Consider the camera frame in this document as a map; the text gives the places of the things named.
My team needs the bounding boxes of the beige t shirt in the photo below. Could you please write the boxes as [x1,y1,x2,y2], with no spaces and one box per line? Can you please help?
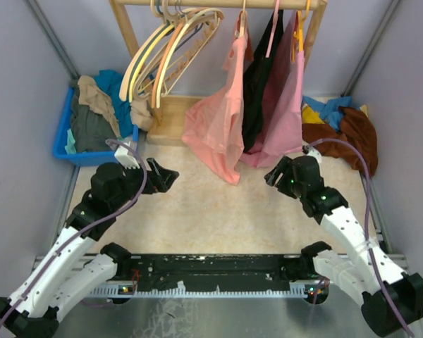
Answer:
[77,75,154,138]

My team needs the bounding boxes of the dark grey t shirt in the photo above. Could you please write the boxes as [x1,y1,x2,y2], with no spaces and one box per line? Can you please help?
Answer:
[70,87,116,153]

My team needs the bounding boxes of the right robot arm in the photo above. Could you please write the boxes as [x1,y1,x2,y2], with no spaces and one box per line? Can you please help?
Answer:
[264,156,423,337]

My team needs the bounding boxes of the orange plastic hanger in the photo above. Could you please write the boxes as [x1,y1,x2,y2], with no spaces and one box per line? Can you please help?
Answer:
[150,13,219,108]

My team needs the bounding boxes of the blue plastic bin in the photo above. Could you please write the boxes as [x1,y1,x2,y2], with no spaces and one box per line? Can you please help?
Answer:
[52,86,140,167]

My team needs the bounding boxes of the wooden clothes rack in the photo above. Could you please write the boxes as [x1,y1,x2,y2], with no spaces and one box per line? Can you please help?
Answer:
[110,1,328,146]

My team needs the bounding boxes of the salmon pink t shirt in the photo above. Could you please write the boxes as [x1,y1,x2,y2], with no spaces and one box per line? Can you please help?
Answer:
[182,30,253,185]

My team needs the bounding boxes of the teal blue t shirt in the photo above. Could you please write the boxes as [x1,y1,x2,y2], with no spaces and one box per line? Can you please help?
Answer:
[94,70,133,138]

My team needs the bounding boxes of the yellow cloth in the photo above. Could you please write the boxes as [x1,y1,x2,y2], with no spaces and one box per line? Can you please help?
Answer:
[301,104,369,125]

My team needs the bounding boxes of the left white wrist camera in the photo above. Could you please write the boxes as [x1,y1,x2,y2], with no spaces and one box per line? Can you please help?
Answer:
[114,139,140,169]

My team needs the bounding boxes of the light blue cloth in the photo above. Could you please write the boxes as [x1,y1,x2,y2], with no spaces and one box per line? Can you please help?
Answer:
[302,96,353,132]

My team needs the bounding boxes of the brown t shirt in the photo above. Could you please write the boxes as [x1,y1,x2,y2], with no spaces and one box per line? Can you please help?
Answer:
[302,106,378,177]

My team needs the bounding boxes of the beige hanger with shirt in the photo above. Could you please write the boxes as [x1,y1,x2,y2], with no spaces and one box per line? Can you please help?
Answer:
[238,0,247,38]

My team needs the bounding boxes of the pink hanger with shirt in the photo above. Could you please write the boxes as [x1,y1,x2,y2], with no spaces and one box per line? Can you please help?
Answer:
[265,0,280,58]

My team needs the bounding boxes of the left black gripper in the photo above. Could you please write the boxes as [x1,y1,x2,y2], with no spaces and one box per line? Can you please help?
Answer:
[111,157,178,211]

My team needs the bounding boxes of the mint green cloth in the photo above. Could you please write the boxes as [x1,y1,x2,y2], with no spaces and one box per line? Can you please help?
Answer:
[64,129,77,155]

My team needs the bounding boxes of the cream plastic hanger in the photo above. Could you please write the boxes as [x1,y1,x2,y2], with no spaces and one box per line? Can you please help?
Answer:
[119,7,225,103]

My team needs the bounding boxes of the yellow hanger with shirt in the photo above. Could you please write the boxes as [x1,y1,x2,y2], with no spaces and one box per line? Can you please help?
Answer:
[290,0,310,62]

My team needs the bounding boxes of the black t shirt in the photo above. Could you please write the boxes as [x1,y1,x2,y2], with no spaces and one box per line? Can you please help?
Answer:
[242,10,284,153]

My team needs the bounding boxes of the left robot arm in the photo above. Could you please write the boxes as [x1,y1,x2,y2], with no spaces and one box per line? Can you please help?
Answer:
[0,158,179,337]

